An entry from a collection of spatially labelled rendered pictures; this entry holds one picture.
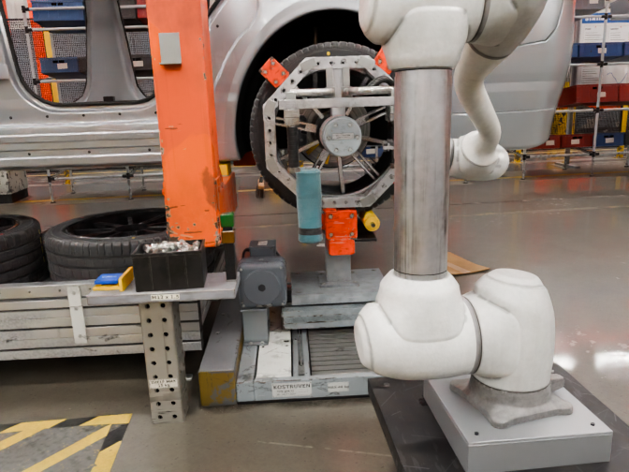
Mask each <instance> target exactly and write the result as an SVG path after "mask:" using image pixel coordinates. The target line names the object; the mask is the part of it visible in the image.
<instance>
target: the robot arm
mask: <svg viewBox="0 0 629 472"><path fill-rule="evenodd" d="M547 1H548V0H359V8H358V20H359V25H360V28H361V30H362V31H363V34H364V36H365V37H366V38H368V39H369V40H370V41H371V42H372V43H373V44H375V45H381V47H382V50H383V52H384V55H385V57H386V61H387V64H388V67H389V68H390V70H391V71H395V77H394V141H393V140H392V139H388V141H385V140H384V141H383V150H384V152H389V149H391V150H392V151H393V152H394V159H395V160H394V269H392V270H391V271H389V272H388V274H387V275H386V276H385V277H384V278H383V279H382V281H381V282H380V287H379V290H378V293H377V295H376V298H375V302H369V303H367V304H366V305H365V306H364V307H363V308H362V309H361V311H360V312H359V313H358V317H357V319H356V321H355V325H354V334H355V341H356V346H357V351H358V356H359V359H360V361H361V363H362V364H363V365H364V366H365V367H367V368H368V369H370V370H372V371H374V372H375V373H376V374H378V375H380V376H386V377H390V378H395V379H400V380H430V379H441V378H449V377H454V376H462V375H470V374H471V377H469V378H465V379H454V380H452V381H450V386H449V388H450V389H451V390H452V391H454V392H456V393H457V394H459V395H460V396H461V397H462V398H464V399H465V400H466V401H467V402H468V403H469V404H471V405H472V406H473V407H474V408H475V409H477V410H478V411H479V412H480V413H481V414H482V415H484V416H485V417H486V418H487V419H488V420H489V422H490V424H491V426H493V427H494V428H497V429H506V428H508V427H510V426H512V425H515V424H519V423H523V422H527V421H531V420H540V419H544V418H548V417H552V416H558V415H571V414H572V413H573V405H572V404H571V403H569V402H567V401H565V400H564V399H562V398H560V397H558V396H557V395H555V394H554V393H553V392H554V391H556V390H558V389H560V388H562V387H563V386H564V379H563V376H560V375H557V374H552V373H551V369H552V364H553V357H554V348H555V317H554V311H553V306H552V302H551V299H550V296H549V293H548V290H547V289H546V288H545V287H544V285H543V284H542V282H541V281H540V279H539V278H538V277H537V276H536V275H534V274H532V273H528V272H525V271H520V270H514V269H496V270H493V271H491V272H489V273H485V274H484V275H483V276H481V277H480V278H479V279H478V280H477V281H476V282H475V287H474V290H472V291H469V292H467V293H465V294H463V295H461V292H460V286H459V284H458V282H457V281H456V280H455V278H454V277H453V276H452V275H451V274H450V273H449V272H448V271H447V237H448V203H449V176H451V177H454V178H458V179H463V180H472V181H489V180H494V179H497V178H499V177H501V176H502V175H503V174H504V173H505V172H506V170H507V168H508V164H509V157H508V153H507V151H506V150H505V149H504V148H503V147H502V146H500V145H499V144H498V143H499V140H500V138H501V127H500V123H499V120H498V118H497V115H496V113H495V111H494V108H493V107H492V105H491V102H490V99H489V96H488V94H487V92H486V89H485V86H484V80H485V78H486V77H487V76H488V75H489V74H490V73H491V72H492V70H493V69H495V68H496V67H497V66H498V65H500V64H501V63H502V62H503V61H504V59H506V58H507V57H508V56H509V55H510V54H511V53H512V52H513V51H514V50H515V49H516V48H517V47H518V45H519V44H520V43H521V42H522V41H523V40H524V39H525V38H526V37H527V36H528V35H529V33H530V32H531V31H532V29H533V28H534V26H535V24H536V23H537V21H538V19H539V18H540V16H541V14H542V12H543V10H544V8H545V6H546V3H547ZM453 68H455V73H454V87H455V91H456V94H457V97H458V99H459V101H460V103H461V104H462V106H463V108H464V109H465V111H466V112H467V114H468V116H469V117H470V119H471V121H472V122H473V124H474V126H475V128H476V130H477V131H473V132H470V133H469V134H467V135H464V136H461V137H459V138H458V139H451V138H450V135H451V100H452V69H453Z"/></svg>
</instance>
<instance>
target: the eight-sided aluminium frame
mask: <svg viewBox="0 0 629 472"><path fill-rule="evenodd" d="M355 61H356V63H355ZM316 62H318V63H319V66H318V65H317V63H316ZM329 62H331V65H330V64H329ZM342 62H344V64H342ZM346 66H349V69H350V68H363V69H364V70H365V71H366V72H367V73H368V74H369V75H370V76H371V77H372V78H373V80H374V79H375V78H377V77H379V76H388V77H389V75H388V74H387V73H386V72H385V71H384V70H383V69H382V68H380V67H379V66H377V65H376V64H375V61H374V60H373V59H372V58H371V57H370V56H369V55H365V56H362V55H361V56H335V57H306V58H304V60H303V61H302V62H301V63H300V64H299V65H298V66H297V68H296V69H295V70H294V71H293V72H292V73H291V74H290V75H289V77H288V78H287V79H286V80H285V81H284V82H283V83H282V85H281V86H280V87H279V88H278V89H277V90H276V91H275V92H274V94H273V95H272V96H271V97H270V98H269V99H268V100H267V102H266V103H265V104H264V105H263V119H264V137H265V154H266V160H265V161H266V169H267V170H268V171H269V172H270V173H271V174H273V175H274V176H275V177H276V178H277V179H278V180H279V181H280V182H281V183H283V184H284V185H285V186H286V187H287V188H288V189H289V190H290V191H292V192H293V193H294V194H295V195H296V196H297V193H296V178H294V177H293V176H292V175H291V174H290V173H289V172H287V170H286V169H285V168H283V167H282V166H281V165H280V164H279V163H278V162H277V150H276V131H275V112H274V110H275V109H276V108H277V107H278V100H284V99H285V92H290V89H294V87H295V86H296V85H297V84H298V83H299V82H300V81H301V80H302V78H303V77H304V76H305V75H306V74H307V73H308V72H309V71H310V70H322V69H326V67H333V68H343V67H346ZM300 70H301V71H302V73H301V74H300V73H299V71H300ZM291 80H294V82H293V83H291V82H290V81H291ZM283 89H285V92H284V93H283V92H282V90H283ZM275 98H277V102H275V101H274V99H275ZM268 116H269V117H270V118H271V119H270V120H269V119H268ZM269 129H271V132H269ZM270 141H271V142H272V144H269V142H270ZM270 154H272V156H270ZM278 171H280V172H278ZM287 179H288V180H289V181H288V180H287ZM393 183H394V169H391V168H388V169H387V170H386V171H385V172H384V173H383V174H382V175H381V176H380V177H379V178H378V179H377V180H376V181H375V182H374V183H373V185H372V186H371V187H370V188H369V189H368V190H367V191H366V192H365V193H364V194H346V195H324V196H322V201H323V202H322V207H323V208H349V207H370V206H372V205H373V204H374V203H375V202H376V200H377V199H378V198H379V197H380V196H381V195H382V194H383V193H384V192H385V191H386V190H387V189H388V188H389V187H390V186H391V185H392V184H393Z"/></svg>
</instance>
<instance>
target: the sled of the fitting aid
mask: <svg viewBox="0 0 629 472"><path fill-rule="evenodd" d="M367 303H369V302H343V303H324V304H305V305H292V299H291V282H287V302H286V305H283V306H281V321H282V330H293V329H311V328H329V327H347V326H354V325H355V321H356V319H357V317H358V313H359V312H360V311H361V309H362V308H363V307H364V306H365V305H366V304H367Z"/></svg>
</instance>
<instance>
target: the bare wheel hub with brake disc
mask: <svg viewBox="0 0 629 472"><path fill-rule="evenodd" d="M319 110H320V111H321V112H322V113H323V115H324V114H326V113H328V112H329V108H321V109H319ZM365 113H367V111H366V110H365V109H364V107H354V108H353V110H351V112H350V114H349V116H350V117H351V118H352V119H353V120H354V119H356V118H358V117H360V116H361V115H363V114H365ZM300 115H304V116H305V117H306V119H307V123H312V124H317V122H318V120H319V119H320V118H319V117H318V116H317V115H316V113H315V112H314V111H313V110H312V109H300ZM360 130H361V135H362V136H367V137H369V136H370V123H368V124H366V125H362V126H360ZM313 140H316V138H315V133H312V132H307V143H309V142H311V141H313ZM367 142H368V141H365V140H362V141H361V144H360V146H359V148H358V150H359V151H360V152H362V151H363V149H364V148H365V146H366V144H367ZM309 149H310V148H309ZM309 149H307V150H305V151H303V153H304V154H305V155H306V156H307V157H308V158H309V159H311V160H312V161H314V162H315V161H316V159H317V157H318V156H319V154H320V152H321V150H322V148H321V147H320V145H318V146H317V147H316V148H315V149H314V150H312V151H311V152H310V153H309V154H307V153H306V152H307V151H308V150H309ZM352 160H354V158H353V157H352V156H351V155H348V156H343V157H342V163H343V165H345V164H347V163H349V162H351V161H352ZM324 166H327V167H338V166H337V157H336V156H335V155H332V154H329V162H328V164H324Z"/></svg>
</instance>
